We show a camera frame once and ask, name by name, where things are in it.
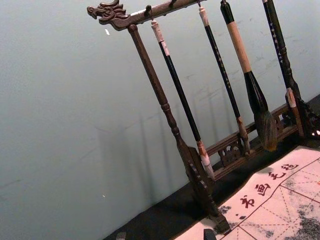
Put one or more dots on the dark wooden dragon brush rack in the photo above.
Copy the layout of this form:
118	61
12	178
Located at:
150	72

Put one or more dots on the white calligraphy practice cloth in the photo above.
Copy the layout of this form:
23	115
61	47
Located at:
275	200

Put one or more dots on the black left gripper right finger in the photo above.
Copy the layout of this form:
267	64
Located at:
209	235

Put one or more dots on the black brush with white ferrule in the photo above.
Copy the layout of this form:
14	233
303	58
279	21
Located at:
273	37

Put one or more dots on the black table cloth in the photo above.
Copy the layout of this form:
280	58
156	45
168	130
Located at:
162	220

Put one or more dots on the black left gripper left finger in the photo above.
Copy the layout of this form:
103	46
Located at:
121	236

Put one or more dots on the black brush with white cap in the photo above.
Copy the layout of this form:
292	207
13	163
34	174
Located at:
178	85

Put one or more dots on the thin black brush gold lettering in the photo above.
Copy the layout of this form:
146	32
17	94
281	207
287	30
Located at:
221	65

